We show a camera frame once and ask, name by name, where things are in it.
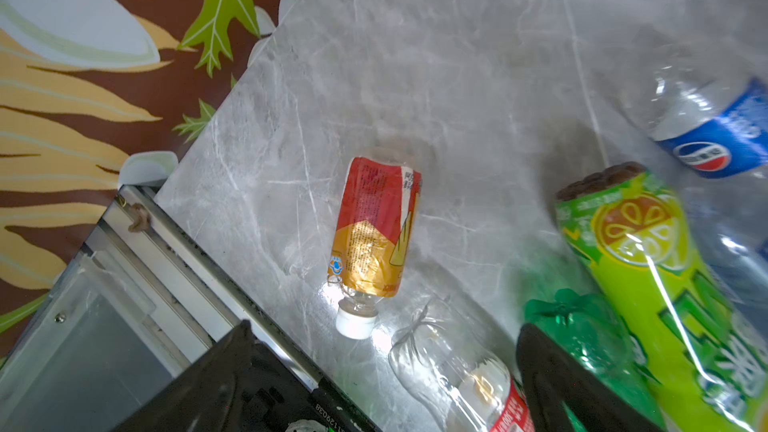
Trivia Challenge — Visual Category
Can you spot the red gold label bottle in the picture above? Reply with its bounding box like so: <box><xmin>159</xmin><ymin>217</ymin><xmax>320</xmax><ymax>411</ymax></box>
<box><xmin>327</xmin><ymin>157</ymin><xmax>422</xmax><ymax>340</ymax></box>

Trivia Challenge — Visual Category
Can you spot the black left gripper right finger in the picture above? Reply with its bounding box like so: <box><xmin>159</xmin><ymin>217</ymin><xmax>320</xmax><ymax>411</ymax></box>
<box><xmin>516</xmin><ymin>324</ymin><xmax>659</xmax><ymax>432</ymax></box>

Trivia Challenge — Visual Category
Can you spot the lime green label tea bottle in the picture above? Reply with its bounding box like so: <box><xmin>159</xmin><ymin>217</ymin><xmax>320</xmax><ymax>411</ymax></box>
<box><xmin>555</xmin><ymin>162</ymin><xmax>767</xmax><ymax>431</ymax></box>

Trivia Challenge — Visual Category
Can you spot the soda water bottle blue cap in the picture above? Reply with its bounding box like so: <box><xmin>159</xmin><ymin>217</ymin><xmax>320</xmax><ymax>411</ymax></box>
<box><xmin>684</xmin><ymin>186</ymin><xmax>767</xmax><ymax>335</ymax></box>

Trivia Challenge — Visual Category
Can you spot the clear Pepsi bottle blue label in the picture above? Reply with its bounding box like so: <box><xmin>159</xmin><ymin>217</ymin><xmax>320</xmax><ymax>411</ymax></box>
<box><xmin>620</xmin><ymin>41</ymin><xmax>767</xmax><ymax>179</ymax></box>

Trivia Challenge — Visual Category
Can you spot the clear bottle red label yellow cap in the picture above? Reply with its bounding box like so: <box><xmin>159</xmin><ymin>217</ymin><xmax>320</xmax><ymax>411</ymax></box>
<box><xmin>388</xmin><ymin>297</ymin><xmax>534</xmax><ymax>431</ymax></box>

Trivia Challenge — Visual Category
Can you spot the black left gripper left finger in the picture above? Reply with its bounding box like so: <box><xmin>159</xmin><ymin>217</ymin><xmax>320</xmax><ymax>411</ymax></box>
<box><xmin>111</xmin><ymin>320</ymin><xmax>256</xmax><ymax>432</ymax></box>

